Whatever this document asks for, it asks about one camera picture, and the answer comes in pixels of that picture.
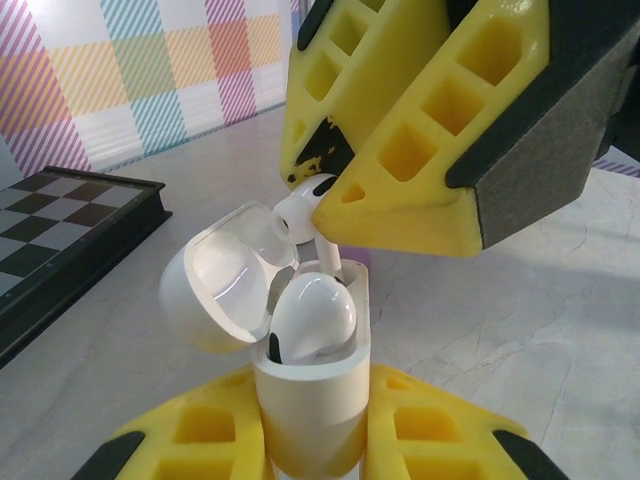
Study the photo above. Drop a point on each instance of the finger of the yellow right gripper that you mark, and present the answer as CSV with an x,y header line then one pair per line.
x,y
360,75
425,200

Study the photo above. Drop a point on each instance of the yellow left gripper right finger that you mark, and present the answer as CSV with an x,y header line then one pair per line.
x,y
435,440

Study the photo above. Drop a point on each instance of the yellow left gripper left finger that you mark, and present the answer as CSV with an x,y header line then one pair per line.
x,y
200,435

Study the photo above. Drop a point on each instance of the white earbud charging case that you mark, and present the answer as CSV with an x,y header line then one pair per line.
x,y
310,400

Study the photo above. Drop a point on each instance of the black grey folding chessboard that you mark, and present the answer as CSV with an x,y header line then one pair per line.
x,y
60,225

